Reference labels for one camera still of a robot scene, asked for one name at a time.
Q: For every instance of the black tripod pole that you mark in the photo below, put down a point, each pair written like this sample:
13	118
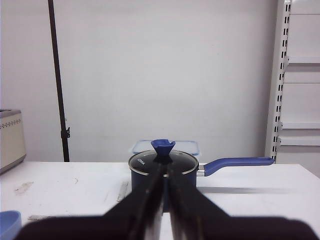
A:
64	131

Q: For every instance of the dark blue saucepan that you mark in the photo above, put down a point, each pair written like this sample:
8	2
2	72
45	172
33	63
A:
205	170

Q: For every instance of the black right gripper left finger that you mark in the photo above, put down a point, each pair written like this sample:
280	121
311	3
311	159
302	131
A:
136	217

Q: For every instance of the light blue bowl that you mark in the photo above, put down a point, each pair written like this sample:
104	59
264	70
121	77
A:
10	224

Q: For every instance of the white slotted shelf rack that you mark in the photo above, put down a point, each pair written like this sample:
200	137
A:
293	123

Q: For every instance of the glass lid blue knob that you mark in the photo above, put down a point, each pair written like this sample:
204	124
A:
162	153

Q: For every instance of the cream silver toaster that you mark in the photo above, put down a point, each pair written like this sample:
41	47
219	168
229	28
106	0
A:
12	140

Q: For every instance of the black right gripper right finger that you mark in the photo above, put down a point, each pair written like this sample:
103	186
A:
195	217

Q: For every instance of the clear plastic food container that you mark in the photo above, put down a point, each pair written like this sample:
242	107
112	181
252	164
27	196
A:
188	146

